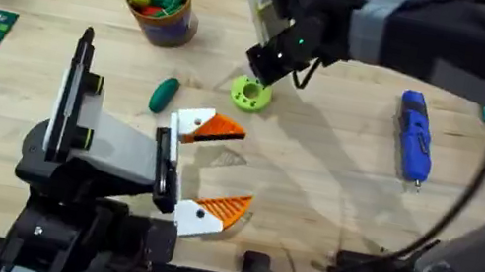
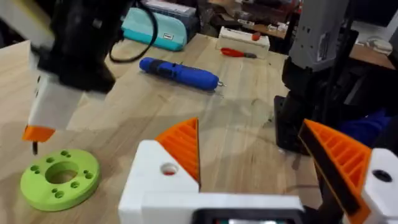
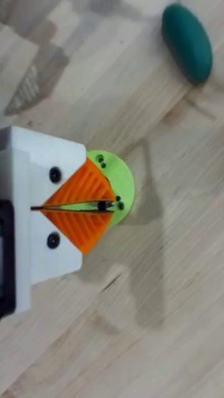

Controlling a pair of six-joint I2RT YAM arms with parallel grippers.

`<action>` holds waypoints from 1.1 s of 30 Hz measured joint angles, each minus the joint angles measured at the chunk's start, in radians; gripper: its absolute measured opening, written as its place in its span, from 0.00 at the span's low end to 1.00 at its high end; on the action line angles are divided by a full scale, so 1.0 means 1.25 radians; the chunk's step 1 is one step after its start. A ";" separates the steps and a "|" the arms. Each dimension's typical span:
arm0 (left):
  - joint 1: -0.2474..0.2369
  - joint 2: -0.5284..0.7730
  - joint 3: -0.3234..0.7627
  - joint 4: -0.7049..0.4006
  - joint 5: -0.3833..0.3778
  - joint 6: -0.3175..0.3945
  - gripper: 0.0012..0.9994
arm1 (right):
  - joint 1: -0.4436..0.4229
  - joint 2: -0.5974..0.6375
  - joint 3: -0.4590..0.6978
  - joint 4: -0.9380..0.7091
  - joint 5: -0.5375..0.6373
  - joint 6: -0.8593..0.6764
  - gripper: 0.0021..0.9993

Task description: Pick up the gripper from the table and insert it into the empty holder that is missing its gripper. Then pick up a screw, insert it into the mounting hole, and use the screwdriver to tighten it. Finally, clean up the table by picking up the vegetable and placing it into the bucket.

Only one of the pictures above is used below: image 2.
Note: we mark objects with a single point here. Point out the teal zip bag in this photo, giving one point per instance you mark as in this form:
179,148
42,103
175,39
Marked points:
168,29

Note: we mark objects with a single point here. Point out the grey box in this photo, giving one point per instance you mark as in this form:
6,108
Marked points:
183,11

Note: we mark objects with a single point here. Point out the blue electric screwdriver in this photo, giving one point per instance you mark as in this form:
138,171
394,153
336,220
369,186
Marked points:
183,74

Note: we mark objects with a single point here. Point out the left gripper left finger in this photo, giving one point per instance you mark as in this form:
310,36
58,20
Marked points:
152,174

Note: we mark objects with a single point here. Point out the white box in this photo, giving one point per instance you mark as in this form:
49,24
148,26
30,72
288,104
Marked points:
239,43

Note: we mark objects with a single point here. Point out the blue cloth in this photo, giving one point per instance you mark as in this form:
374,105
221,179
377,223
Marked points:
363,127

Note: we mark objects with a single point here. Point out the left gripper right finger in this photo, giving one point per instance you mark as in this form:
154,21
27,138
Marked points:
351,168

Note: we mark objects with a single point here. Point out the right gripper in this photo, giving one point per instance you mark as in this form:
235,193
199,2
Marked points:
81,43

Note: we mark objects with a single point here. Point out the green disc with holes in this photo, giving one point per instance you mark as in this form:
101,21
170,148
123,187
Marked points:
40,189

